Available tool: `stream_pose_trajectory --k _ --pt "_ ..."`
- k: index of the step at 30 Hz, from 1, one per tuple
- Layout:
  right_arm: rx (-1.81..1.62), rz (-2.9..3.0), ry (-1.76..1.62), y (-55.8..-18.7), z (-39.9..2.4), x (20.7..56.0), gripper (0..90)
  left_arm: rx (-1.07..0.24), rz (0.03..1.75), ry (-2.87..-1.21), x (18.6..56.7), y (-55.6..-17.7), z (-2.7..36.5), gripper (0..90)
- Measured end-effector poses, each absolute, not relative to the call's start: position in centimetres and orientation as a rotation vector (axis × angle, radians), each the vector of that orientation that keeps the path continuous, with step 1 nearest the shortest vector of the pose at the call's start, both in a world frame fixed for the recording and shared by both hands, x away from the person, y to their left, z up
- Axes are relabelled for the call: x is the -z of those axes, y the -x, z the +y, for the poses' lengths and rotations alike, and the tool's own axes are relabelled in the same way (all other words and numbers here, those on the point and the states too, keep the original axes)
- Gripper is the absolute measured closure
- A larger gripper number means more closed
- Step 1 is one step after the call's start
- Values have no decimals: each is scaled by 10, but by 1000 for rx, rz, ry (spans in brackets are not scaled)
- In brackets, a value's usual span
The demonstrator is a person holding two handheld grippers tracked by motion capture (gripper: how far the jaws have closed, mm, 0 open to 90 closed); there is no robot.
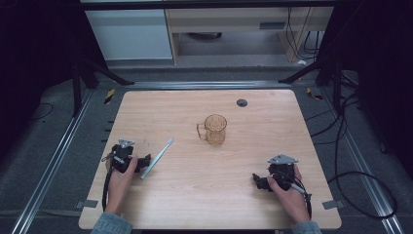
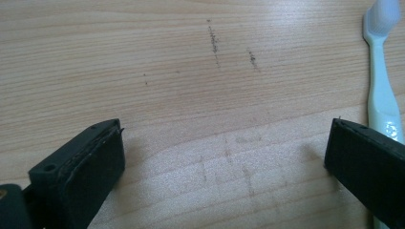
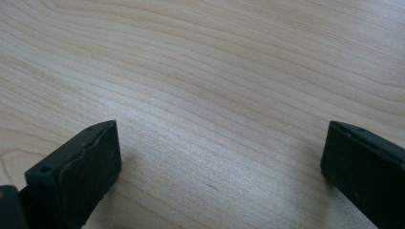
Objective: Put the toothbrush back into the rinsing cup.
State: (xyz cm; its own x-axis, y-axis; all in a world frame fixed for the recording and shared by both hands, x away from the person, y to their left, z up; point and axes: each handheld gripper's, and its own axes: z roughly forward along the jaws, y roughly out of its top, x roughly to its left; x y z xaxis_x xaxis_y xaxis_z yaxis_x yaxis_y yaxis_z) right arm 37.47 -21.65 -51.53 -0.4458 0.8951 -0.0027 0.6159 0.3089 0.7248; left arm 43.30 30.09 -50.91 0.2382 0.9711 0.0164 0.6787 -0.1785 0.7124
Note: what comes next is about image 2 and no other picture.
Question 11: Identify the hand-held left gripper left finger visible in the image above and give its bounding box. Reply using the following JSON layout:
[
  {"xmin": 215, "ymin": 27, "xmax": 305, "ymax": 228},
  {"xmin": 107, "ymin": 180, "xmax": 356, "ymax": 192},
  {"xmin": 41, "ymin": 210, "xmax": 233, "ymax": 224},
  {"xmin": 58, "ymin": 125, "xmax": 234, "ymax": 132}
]
[{"xmin": 22, "ymin": 118, "xmax": 126, "ymax": 229}]

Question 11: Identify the pale green toothbrush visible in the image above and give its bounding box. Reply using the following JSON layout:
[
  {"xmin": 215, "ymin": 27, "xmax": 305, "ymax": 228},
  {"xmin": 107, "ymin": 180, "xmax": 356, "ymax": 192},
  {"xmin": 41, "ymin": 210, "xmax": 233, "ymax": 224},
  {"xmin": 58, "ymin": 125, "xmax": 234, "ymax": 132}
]
[{"xmin": 362, "ymin": 0, "xmax": 405, "ymax": 229}]

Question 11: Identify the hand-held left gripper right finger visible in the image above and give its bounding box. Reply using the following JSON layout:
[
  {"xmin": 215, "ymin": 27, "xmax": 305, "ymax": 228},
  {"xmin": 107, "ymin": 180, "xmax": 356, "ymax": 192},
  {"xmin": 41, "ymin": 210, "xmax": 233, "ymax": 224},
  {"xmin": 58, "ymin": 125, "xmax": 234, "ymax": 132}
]
[{"xmin": 324, "ymin": 117, "xmax": 405, "ymax": 229}]

